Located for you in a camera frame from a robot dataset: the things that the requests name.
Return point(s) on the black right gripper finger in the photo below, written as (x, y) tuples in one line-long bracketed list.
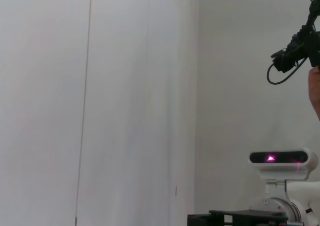
[(200, 221)]

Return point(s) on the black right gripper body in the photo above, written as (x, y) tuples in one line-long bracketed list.
[(250, 218)]

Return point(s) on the tan brown rounded object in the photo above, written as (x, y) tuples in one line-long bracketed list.
[(315, 91)]

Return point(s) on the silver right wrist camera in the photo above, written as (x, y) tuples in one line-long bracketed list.
[(310, 161)]

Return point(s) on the black camera rig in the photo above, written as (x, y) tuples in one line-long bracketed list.
[(302, 44)]

